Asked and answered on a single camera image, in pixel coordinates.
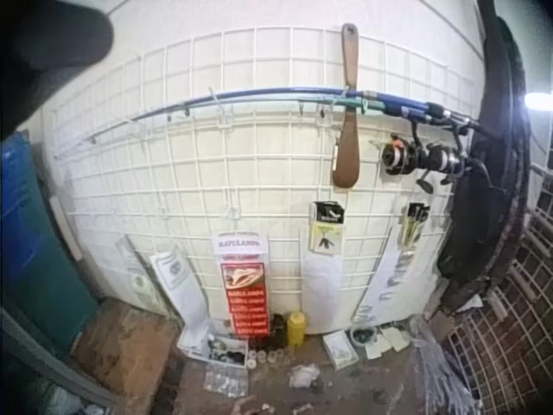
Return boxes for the dark small jar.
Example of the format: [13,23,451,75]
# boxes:
[269,315,289,348]

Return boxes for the long white tackle packet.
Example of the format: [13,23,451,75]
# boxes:
[353,233,404,322]

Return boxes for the red white hook card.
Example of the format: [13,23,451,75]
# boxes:
[210,230,272,339]

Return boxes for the bright lamp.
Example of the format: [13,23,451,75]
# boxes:
[524,91,553,110]

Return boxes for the small black tackle packet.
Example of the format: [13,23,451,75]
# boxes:
[398,201,431,248]

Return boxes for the thin grey fishing rod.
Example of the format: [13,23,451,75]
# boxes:
[54,98,346,160]

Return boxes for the green banknote print paper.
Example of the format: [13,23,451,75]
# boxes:
[115,234,166,313]

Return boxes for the brown cardboard pieces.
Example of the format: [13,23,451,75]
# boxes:
[424,279,484,343]

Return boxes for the white wire mesh rack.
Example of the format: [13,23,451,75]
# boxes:
[440,163,553,412]

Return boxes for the clear plastic netting heap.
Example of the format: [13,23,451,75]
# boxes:
[409,318,477,415]

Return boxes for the white box of parts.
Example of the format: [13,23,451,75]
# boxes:
[175,323,251,369]

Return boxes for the clear plastic compartment box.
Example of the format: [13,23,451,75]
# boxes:
[201,361,251,399]

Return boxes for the brown wooden paddle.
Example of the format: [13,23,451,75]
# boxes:
[331,22,362,190]

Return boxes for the yellow plastic bottle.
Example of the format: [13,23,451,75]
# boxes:
[286,310,308,348]

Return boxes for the white wire grid panel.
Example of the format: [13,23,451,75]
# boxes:
[50,25,486,313]

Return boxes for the heap of white packets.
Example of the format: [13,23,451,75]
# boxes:
[365,327,412,361]

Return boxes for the black spinning reel orange spool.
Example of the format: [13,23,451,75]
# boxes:
[379,132,435,195]

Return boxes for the black hanging rod bag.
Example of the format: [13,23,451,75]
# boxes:
[435,0,533,313]

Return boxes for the black yellow tackle packet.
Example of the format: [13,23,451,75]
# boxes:
[308,200,347,257]

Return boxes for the small white box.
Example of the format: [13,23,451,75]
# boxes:
[321,329,360,371]

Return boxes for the white paper sheet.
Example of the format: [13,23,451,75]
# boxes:
[303,252,343,335]

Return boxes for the black silver spinning reel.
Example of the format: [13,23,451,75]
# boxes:
[425,120,473,186]

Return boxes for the row of white spools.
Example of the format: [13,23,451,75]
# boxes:
[245,348,285,369]

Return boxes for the blue fishing rod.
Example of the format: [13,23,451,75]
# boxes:
[129,87,481,131]

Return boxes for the blue green door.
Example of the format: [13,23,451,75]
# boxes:
[0,131,99,352]

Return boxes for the crumpled white plastic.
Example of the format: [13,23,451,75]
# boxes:
[288,363,321,389]

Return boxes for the white leaflet green emblem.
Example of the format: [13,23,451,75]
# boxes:
[148,245,213,343]

